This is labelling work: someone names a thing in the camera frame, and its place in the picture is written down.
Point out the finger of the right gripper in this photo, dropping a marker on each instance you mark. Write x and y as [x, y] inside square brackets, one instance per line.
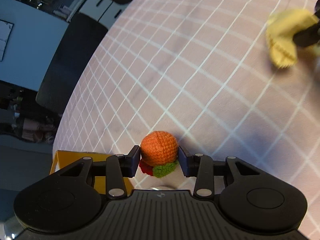
[307, 37]

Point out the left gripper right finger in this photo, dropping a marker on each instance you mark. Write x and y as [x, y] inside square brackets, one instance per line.
[199, 166]

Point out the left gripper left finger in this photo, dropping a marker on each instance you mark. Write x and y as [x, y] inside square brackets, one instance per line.
[118, 167]

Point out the yellow cloth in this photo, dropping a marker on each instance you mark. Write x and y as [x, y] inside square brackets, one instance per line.
[281, 27]

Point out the orange crochet toy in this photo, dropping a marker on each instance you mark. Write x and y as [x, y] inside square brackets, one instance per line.
[159, 151]

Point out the clear plastic water bottle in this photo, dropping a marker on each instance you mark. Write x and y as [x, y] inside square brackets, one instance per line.
[161, 188]

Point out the orange white storage box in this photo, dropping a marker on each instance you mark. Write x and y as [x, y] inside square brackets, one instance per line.
[97, 172]

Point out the pink checkered tablecloth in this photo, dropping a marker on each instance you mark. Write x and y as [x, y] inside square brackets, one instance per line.
[199, 69]

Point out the black chair left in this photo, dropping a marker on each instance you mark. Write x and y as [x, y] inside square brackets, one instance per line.
[80, 40]

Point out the white cabinet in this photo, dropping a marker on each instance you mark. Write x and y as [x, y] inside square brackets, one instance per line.
[105, 12]

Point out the wall picture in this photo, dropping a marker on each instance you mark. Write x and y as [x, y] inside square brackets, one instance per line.
[5, 31]

